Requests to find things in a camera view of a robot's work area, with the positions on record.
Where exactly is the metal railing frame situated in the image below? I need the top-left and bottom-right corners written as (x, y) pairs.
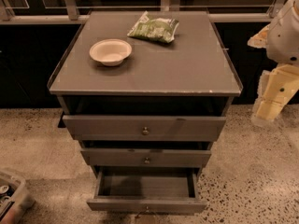
top-left (0, 0), bottom-right (287, 24)

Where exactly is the grey drawer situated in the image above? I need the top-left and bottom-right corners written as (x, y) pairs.
top-left (81, 148), bottom-right (211, 168)
top-left (87, 167), bottom-right (206, 214)
top-left (63, 115), bottom-right (226, 141)

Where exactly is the green chip bag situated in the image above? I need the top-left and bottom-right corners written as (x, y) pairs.
top-left (127, 11), bottom-right (179, 44)

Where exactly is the grey wooden drawer cabinet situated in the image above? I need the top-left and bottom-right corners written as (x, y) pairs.
top-left (47, 10), bottom-right (244, 185)

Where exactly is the soda can in bin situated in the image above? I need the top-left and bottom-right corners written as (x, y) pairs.
top-left (0, 185), bottom-right (9, 195)

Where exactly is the clear plastic storage bin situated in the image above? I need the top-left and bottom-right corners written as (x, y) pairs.
top-left (0, 169), bottom-right (35, 224)

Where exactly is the grey middle drawer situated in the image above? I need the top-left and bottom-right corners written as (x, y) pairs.
top-left (81, 148), bottom-right (211, 168)

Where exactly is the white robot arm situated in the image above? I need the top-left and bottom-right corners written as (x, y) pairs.
top-left (248, 0), bottom-right (299, 126)

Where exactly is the white paper bowl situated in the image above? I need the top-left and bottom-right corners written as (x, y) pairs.
top-left (89, 39), bottom-right (132, 66)

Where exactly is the grey bottom drawer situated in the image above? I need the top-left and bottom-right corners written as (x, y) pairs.
top-left (87, 167), bottom-right (206, 214)

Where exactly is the grey top drawer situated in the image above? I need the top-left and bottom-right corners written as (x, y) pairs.
top-left (63, 115), bottom-right (226, 141)

